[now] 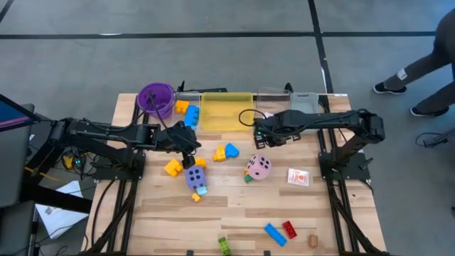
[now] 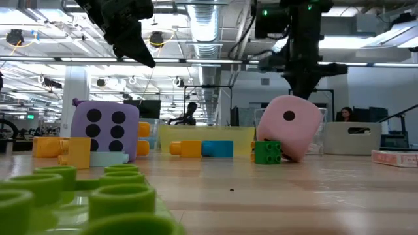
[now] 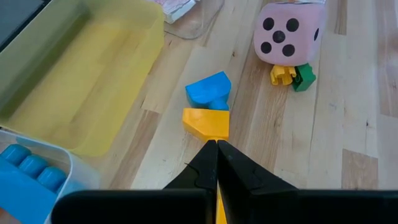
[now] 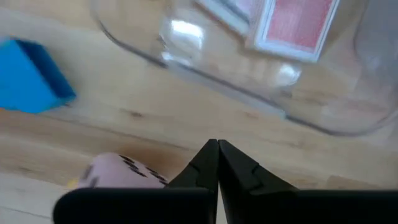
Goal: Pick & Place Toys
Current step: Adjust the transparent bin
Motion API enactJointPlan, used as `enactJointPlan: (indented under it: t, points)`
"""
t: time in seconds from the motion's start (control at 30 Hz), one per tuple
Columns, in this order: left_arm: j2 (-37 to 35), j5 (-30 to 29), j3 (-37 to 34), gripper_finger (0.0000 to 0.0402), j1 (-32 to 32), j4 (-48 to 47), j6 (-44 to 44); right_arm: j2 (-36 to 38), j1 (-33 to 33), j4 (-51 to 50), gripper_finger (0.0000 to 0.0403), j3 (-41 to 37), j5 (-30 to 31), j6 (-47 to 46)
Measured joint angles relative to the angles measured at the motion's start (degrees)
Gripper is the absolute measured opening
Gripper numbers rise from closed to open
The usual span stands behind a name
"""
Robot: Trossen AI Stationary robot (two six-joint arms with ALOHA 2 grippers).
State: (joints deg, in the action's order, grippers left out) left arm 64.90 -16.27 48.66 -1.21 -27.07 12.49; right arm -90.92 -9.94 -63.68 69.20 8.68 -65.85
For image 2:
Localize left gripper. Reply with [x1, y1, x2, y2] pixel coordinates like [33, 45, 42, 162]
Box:
[75, 0, 157, 69]

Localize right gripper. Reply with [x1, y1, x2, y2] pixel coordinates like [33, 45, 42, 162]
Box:
[258, 19, 349, 101]

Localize pink foam die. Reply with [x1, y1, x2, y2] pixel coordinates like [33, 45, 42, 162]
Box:
[256, 94, 324, 163]

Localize small green toy brick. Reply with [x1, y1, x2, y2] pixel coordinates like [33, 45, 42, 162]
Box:
[253, 140, 282, 165]

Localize orange toy brick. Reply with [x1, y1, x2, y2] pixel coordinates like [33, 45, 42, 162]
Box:
[169, 139, 203, 159]
[136, 121, 152, 157]
[31, 136, 65, 159]

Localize purple foam die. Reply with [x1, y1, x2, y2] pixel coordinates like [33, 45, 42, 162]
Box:
[69, 99, 140, 163]

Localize light blue toy brick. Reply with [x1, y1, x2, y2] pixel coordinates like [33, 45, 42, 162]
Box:
[89, 151, 130, 168]

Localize pink playing card box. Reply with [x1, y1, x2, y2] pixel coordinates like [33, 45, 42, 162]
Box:
[370, 149, 418, 168]

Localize small yellow toy brick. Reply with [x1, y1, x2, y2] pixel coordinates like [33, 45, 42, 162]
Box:
[57, 136, 92, 170]

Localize black ceiling device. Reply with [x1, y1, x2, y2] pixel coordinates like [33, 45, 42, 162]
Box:
[5, 28, 24, 46]
[149, 31, 166, 47]

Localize long ceiling light strip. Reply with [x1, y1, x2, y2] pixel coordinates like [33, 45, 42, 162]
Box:
[0, 55, 418, 68]

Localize person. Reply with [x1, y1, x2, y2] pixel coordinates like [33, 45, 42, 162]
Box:
[167, 101, 199, 127]
[339, 106, 356, 123]

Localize black background monitor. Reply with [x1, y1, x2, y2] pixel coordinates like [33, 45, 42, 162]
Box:
[123, 99, 162, 120]

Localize white building column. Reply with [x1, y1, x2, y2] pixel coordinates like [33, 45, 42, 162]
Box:
[59, 67, 91, 138]

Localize row of black monitors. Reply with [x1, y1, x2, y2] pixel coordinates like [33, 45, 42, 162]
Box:
[354, 106, 390, 123]

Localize grey plastic bin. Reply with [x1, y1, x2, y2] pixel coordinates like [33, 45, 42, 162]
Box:
[323, 121, 383, 156]

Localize small clear plastic bin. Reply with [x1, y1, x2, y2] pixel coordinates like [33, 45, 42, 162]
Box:
[139, 117, 161, 151]

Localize yellow plastic bin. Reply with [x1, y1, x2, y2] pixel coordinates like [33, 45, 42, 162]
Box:
[158, 125, 256, 157]

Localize lime green toy brick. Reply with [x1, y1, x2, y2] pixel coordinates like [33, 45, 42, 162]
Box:
[0, 164, 185, 235]

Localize wide black background frame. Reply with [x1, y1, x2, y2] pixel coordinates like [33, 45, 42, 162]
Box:
[182, 84, 234, 127]

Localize black right frame rails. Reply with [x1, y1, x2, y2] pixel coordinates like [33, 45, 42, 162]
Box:
[368, 99, 418, 149]

